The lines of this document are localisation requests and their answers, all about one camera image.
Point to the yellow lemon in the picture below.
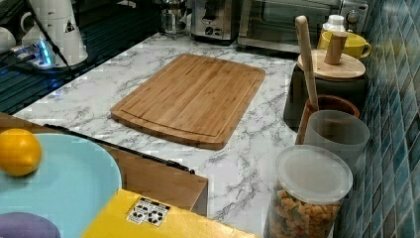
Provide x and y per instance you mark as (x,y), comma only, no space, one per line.
(20,152)

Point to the black pot with wooden lid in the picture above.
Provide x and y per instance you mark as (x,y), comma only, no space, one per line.
(346,80)

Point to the white bottle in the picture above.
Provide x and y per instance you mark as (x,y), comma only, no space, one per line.
(334,23)

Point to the glass jar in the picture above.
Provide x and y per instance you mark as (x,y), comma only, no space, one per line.
(173,16)

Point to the clear jar with pasta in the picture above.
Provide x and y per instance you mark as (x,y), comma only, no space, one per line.
(310,185)

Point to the yellow cardboard box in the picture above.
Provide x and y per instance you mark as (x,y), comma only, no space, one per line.
(130,215)

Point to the bamboo cutting board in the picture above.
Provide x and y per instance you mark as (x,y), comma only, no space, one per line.
(194,100)

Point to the frosted plastic container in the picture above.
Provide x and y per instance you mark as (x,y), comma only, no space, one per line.
(347,140)

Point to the light blue plate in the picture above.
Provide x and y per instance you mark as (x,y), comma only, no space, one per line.
(75,179)

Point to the yellow mug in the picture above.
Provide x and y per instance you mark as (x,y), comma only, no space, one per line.
(355,45)

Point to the wooden pestle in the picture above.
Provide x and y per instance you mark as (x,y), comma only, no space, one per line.
(302,31)

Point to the dark red cup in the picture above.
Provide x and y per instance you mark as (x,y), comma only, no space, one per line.
(334,109)

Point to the purple bowl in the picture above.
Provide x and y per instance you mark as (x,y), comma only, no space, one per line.
(26,225)

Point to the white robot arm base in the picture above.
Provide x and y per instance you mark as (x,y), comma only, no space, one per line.
(50,28)

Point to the silver coffee machine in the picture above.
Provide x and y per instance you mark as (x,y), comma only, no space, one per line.
(217,20)

